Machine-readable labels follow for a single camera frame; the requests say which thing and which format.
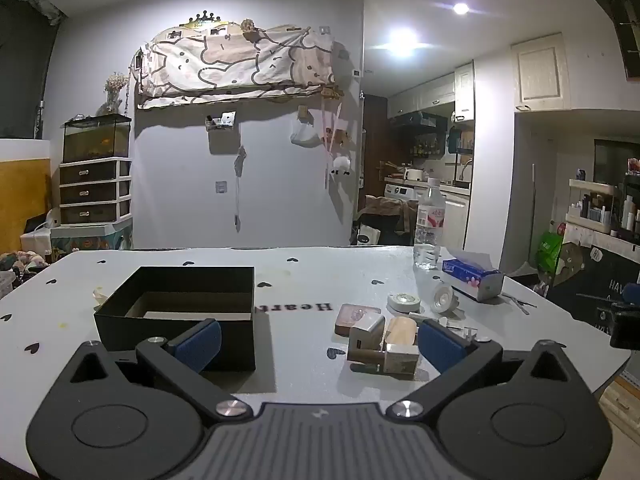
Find large bright ceiling light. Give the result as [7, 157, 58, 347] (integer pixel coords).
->
[385, 27, 423, 56]

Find small white box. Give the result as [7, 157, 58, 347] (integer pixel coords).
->
[382, 342, 421, 378]

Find light wooden block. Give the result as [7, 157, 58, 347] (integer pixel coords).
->
[385, 316, 418, 346]

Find clear plastic water bottle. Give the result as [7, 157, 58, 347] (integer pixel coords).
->
[413, 177, 447, 271]

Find white kitchen upper cabinets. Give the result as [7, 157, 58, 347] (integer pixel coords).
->
[387, 60, 476, 121]

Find glass fish tank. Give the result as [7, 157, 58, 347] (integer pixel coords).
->
[62, 114, 132, 163]

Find gold crown decoration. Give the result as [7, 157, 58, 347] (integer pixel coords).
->
[179, 10, 236, 31]

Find white wall cabinet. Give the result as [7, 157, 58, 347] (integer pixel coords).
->
[511, 32, 573, 111]

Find white charger block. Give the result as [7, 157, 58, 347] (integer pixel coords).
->
[348, 314, 386, 353]

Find white plastic drawer unit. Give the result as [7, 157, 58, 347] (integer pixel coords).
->
[59, 157, 133, 226]

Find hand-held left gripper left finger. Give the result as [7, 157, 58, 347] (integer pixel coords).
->
[62, 319, 253, 423]

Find grey hanging toy with cord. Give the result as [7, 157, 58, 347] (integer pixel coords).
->
[234, 146, 248, 231]

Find white spotlight bulb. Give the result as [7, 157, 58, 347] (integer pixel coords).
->
[431, 282, 460, 315]

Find pinkish brown compact case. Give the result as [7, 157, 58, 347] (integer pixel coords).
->
[335, 303, 386, 337]

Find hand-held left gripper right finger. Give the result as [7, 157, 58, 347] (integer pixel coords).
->
[385, 319, 577, 421]

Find blue tissue pack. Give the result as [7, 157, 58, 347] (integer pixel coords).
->
[441, 249, 503, 302]

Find white plastic bag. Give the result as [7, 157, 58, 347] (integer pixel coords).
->
[290, 120, 323, 148]

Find black spice rack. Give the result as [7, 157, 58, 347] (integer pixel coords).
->
[410, 135, 448, 158]

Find cartoon printed cloth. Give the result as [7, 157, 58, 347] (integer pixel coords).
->
[136, 25, 335, 110]

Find black chair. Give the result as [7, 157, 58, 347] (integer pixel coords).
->
[352, 212, 416, 247]

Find white washing machine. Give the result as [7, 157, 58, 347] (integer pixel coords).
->
[385, 183, 426, 203]

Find clear wall holder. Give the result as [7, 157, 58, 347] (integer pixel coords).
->
[205, 111, 237, 132]

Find black chalkboard sign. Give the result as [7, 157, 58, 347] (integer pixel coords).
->
[550, 237, 640, 331]

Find pink ribbons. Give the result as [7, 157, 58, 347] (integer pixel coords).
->
[320, 100, 346, 188]

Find pile of soft toys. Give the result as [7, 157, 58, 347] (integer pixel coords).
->
[0, 249, 51, 281]

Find brown cloth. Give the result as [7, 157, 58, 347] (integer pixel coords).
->
[365, 195, 420, 218]

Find metal tweezers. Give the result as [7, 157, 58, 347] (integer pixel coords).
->
[502, 291, 538, 317]

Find dried flower bouquet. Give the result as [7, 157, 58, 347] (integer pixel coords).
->
[97, 72, 128, 116]

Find white shelf with bottles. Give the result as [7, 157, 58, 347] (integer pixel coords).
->
[565, 180, 640, 246]

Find black cardboard box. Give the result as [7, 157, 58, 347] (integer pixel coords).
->
[94, 266, 257, 372]

